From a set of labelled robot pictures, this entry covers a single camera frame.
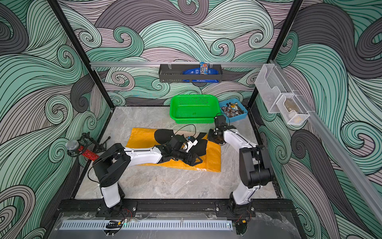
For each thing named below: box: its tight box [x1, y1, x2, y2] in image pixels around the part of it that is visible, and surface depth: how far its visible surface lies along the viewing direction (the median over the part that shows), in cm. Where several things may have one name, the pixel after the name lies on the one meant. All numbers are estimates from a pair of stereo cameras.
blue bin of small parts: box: [218, 98, 249, 122], surface depth 120 cm
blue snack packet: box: [182, 61, 220, 83], surface depth 93 cm
